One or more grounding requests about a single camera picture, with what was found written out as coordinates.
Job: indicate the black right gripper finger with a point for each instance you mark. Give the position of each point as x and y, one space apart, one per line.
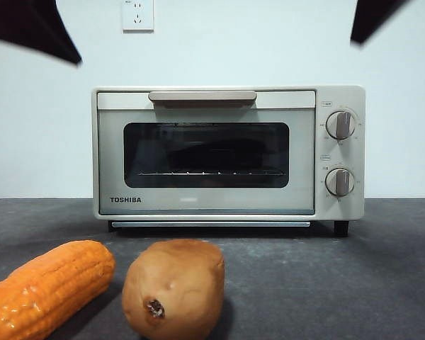
393 16

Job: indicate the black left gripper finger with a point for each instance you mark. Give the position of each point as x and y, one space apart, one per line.
28 28

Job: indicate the cream white toaster oven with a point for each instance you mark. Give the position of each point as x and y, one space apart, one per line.
340 95

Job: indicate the beige oven dial knob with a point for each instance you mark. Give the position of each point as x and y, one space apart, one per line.
340 182
343 124

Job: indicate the metal oven crumb tray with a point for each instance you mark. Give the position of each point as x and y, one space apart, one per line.
212 224

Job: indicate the orange corn cob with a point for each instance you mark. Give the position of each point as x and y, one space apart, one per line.
53 283

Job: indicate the brown potato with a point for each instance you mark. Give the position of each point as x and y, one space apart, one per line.
177 283

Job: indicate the white wall power socket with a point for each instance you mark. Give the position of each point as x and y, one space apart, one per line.
138 16

